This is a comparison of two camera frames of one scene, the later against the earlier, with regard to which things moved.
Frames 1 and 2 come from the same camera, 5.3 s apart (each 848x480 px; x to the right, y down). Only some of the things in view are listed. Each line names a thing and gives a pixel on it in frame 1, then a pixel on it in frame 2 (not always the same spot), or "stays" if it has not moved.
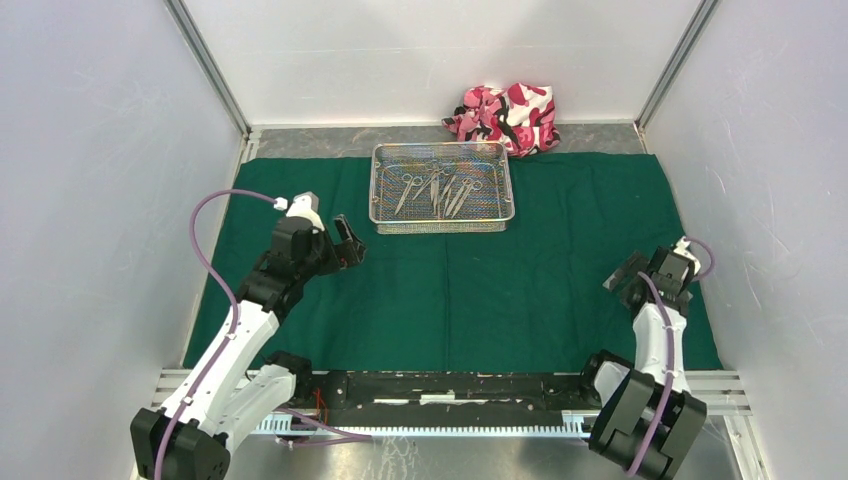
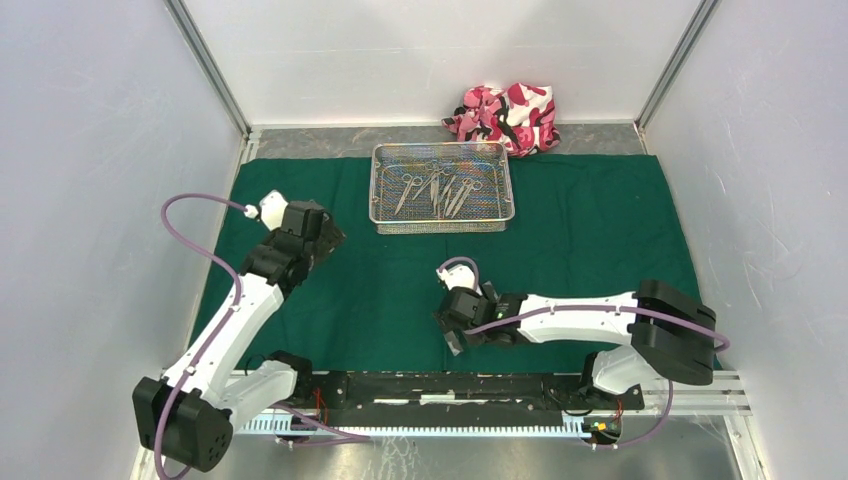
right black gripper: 634,266 -> 450,336
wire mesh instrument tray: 441,187 stays
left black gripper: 347,253 -> 330,237
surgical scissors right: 469,185 stays
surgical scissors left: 408,178 stays
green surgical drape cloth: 531,298 stays
